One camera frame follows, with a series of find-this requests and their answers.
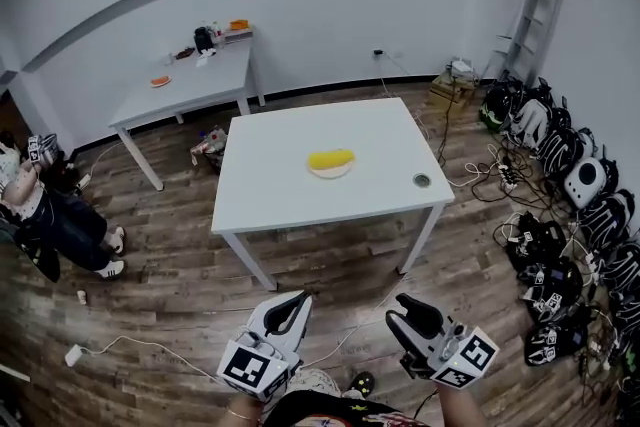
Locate person's left forearm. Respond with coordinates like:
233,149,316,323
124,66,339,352
225,392,267,427

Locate person's right forearm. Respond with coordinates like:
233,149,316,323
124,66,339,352
436,382,490,427

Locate silver folding ladder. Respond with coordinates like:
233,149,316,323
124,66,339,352
492,0,572,87

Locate person's black spotted shoe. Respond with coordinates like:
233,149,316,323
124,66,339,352
348,371,377,400

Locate person's dark printed shirt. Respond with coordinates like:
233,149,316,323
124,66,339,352
259,388,419,427

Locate long grey table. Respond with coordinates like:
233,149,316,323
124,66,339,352
107,28,267,193

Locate white plate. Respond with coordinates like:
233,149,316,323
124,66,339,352
306,160,354,181

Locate cardboard box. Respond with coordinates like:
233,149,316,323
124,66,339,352
428,71,477,110

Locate black jar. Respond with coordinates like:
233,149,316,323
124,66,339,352
193,26,214,55

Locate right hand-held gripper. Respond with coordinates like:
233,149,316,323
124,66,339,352
384,293,501,389

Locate clear bottles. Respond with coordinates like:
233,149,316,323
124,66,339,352
199,19,225,49

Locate white floor cable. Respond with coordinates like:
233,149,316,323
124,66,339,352
82,334,236,372

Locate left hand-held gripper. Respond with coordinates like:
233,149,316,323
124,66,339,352
216,290,315,402

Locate white power adapter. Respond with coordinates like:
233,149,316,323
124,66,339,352
64,343,87,367

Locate pile of black gripper devices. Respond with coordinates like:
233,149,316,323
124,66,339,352
505,210,592,368

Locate white power strip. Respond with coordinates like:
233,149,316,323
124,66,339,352
496,161,520,192

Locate white desktop shelf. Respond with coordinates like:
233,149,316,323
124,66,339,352
221,26,255,48

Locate row of black white backpacks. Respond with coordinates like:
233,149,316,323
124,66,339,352
478,75,640,427

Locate white round-faced case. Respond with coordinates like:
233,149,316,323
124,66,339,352
563,156,610,211

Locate white square table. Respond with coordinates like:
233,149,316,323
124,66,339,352
210,96,457,292

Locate white device on box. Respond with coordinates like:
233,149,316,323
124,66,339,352
447,56,477,79

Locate patterned bag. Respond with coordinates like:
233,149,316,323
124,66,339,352
189,124,230,174

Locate person's patterned trouser leg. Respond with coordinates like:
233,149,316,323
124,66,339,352
288,368,344,399

